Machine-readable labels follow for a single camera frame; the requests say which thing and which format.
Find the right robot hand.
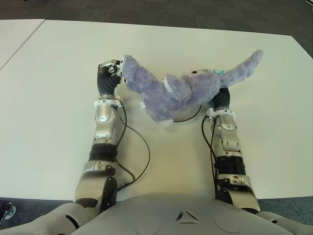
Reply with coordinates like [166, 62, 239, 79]
[212, 87, 232, 108]

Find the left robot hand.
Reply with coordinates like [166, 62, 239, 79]
[97, 58, 123, 95]

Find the purple plush doll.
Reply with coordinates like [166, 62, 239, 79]
[120, 48, 265, 123]

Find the white plate black rim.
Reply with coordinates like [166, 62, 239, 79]
[172, 104, 202, 123]

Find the grey robot torso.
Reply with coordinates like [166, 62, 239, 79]
[0, 192, 313, 235]

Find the black caster wheel base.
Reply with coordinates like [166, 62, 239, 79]
[0, 199, 17, 225]

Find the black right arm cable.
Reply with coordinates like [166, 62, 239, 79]
[201, 115, 221, 194]

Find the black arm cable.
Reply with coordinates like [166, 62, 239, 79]
[201, 115, 221, 194]
[114, 107, 151, 191]

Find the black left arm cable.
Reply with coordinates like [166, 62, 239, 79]
[114, 107, 151, 191]

